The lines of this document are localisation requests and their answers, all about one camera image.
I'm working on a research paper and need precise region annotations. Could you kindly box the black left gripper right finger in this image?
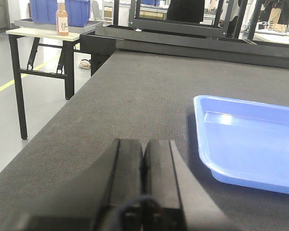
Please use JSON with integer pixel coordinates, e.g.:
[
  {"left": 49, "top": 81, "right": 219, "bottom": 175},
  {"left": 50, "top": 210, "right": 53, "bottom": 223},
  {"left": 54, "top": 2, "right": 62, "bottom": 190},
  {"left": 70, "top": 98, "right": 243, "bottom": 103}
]
[{"left": 142, "top": 140, "right": 234, "bottom": 231}]

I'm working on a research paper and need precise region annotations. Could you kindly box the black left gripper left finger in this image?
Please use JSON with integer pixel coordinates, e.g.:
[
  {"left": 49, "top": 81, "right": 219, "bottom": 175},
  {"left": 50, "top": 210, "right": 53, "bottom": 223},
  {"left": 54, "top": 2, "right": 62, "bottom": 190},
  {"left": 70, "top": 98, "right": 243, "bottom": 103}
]
[{"left": 21, "top": 139, "right": 143, "bottom": 231}]

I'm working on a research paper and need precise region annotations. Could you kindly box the blue plastic tray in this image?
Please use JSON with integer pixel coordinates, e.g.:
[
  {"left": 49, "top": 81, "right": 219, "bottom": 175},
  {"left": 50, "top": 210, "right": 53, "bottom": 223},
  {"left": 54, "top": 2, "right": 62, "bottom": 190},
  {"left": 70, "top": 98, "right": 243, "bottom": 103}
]
[{"left": 193, "top": 95, "right": 289, "bottom": 194}]

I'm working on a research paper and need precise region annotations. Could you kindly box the grey flat tray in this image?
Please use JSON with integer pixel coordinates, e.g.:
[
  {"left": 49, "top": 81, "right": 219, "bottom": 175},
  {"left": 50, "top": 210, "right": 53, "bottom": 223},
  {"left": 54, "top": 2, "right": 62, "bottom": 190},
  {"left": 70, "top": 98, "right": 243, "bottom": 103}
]
[{"left": 14, "top": 18, "right": 103, "bottom": 34}]

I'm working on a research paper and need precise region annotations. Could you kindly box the white folding side table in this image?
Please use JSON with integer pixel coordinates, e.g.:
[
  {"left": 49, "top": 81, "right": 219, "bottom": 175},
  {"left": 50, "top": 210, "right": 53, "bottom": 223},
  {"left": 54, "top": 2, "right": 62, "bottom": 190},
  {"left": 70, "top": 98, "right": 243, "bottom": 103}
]
[{"left": 5, "top": 27, "right": 81, "bottom": 141}]

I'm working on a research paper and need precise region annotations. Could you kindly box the person in black clothes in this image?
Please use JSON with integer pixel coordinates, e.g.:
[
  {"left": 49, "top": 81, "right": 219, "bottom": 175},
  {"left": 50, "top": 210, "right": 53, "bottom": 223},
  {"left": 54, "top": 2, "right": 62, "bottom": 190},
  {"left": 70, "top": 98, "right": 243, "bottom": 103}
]
[{"left": 166, "top": 0, "right": 205, "bottom": 24}]

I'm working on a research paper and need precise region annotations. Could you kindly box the blue plastic storage bin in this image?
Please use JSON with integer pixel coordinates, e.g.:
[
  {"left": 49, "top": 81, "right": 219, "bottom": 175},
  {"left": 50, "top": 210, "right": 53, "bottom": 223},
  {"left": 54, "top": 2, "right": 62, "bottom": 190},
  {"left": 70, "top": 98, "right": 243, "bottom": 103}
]
[{"left": 29, "top": 0, "right": 91, "bottom": 27}]

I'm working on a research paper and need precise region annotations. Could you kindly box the black metal shelf frame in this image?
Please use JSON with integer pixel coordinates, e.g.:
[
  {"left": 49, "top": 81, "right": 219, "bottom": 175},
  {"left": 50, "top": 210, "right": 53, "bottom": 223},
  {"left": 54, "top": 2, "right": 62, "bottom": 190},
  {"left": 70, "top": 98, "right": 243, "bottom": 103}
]
[{"left": 80, "top": 0, "right": 289, "bottom": 73}]

